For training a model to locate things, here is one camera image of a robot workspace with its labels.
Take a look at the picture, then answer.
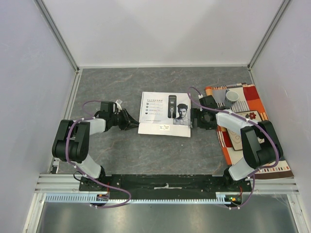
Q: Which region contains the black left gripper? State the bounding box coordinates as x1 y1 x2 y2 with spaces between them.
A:
110 109 141 131

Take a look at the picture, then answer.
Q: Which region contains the white box with black tray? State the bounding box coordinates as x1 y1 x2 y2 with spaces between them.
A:
138 92 191 137

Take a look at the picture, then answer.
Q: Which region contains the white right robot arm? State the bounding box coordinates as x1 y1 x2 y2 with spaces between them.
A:
190 95 283 191

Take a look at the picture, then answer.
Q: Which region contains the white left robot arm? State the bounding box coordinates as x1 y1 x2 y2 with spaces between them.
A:
52 100 139 191

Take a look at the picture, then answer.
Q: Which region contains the white patterned cup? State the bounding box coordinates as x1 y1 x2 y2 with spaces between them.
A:
224 90 239 107

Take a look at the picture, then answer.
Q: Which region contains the colourful patchwork cloth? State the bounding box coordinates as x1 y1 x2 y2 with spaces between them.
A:
204 83 294 180

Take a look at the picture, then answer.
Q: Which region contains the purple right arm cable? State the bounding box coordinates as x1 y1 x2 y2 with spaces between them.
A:
187 86 280 210

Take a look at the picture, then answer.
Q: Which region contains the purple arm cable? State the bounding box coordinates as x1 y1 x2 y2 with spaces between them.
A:
65 100 132 210
187 86 280 210

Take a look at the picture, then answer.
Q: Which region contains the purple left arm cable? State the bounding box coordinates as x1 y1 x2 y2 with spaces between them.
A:
65 100 132 210

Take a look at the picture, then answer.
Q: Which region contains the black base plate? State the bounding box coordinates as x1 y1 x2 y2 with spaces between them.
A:
78 173 252 195

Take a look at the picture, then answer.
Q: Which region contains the grey slotted cable duct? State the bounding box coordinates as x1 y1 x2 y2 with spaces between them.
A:
45 193 232 204

